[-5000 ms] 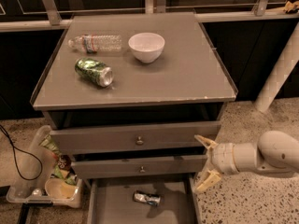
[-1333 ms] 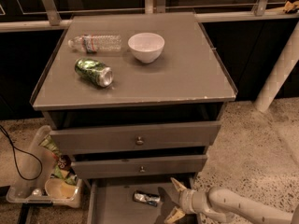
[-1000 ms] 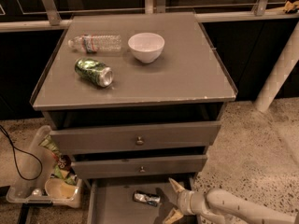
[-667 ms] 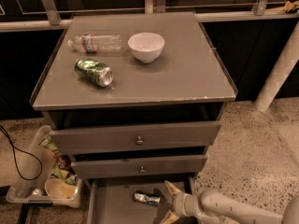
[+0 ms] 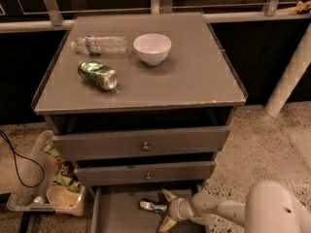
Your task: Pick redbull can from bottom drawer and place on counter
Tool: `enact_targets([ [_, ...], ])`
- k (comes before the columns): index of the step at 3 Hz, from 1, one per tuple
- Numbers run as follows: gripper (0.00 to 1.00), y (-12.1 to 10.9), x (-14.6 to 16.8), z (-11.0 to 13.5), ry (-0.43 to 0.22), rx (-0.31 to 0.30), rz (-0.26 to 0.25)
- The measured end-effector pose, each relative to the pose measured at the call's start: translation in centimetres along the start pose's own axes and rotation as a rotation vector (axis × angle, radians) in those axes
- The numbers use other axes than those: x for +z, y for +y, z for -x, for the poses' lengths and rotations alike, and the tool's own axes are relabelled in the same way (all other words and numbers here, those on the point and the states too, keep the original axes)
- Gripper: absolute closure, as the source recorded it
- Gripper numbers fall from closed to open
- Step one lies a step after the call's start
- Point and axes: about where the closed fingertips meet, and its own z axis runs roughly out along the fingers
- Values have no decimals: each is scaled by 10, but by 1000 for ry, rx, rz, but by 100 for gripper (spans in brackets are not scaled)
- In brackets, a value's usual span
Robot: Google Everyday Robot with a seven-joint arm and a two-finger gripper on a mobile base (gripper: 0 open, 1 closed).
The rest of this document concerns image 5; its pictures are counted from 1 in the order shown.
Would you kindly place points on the clear plastic water bottle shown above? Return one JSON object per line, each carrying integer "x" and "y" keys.
{"x": 96, "y": 45}

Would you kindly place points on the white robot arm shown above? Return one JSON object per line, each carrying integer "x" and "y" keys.
{"x": 269, "y": 208}

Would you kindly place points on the yellow object on railing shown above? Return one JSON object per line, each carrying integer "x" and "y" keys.
{"x": 303, "y": 7}

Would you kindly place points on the grey top drawer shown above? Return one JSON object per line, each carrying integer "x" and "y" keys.
{"x": 140, "y": 143}

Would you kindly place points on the grey drawer cabinet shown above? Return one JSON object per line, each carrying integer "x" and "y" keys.
{"x": 195, "y": 86}

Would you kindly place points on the grey drawer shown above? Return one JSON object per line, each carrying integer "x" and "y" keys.
{"x": 140, "y": 143}
{"x": 116, "y": 207}
{"x": 150, "y": 173}

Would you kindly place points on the small silver ball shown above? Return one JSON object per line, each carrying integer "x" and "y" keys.
{"x": 39, "y": 200}

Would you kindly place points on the green soda can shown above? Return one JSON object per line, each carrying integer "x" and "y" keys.
{"x": 98, "y": 74}

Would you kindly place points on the grey bottom drawer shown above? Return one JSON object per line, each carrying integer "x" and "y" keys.
{"x": 116, "y": 207}

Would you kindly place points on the cream bowl in bin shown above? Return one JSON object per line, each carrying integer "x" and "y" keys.
{"x": 60, "y": 196}

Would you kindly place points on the green snack bag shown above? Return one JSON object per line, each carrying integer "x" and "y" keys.
{"x": 51, "y": 149}

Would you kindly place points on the metal railing frame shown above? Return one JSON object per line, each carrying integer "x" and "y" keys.
{"x": 48, "y": 15}

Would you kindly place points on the grey middle drawer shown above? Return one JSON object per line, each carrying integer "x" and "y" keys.
{"x": 150, "y": 173}

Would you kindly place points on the brown snack bag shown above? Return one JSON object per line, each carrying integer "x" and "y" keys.
{"x": 67, "y": 169}

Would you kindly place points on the clear plastic storage bin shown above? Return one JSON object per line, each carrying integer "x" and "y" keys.
{"x": 38, "y": 174}

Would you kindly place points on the white bowl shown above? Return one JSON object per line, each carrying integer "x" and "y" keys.
{"x": 152, "y": 49}

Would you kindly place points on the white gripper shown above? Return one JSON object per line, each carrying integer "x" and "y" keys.
{"x": 175, "y": 208}

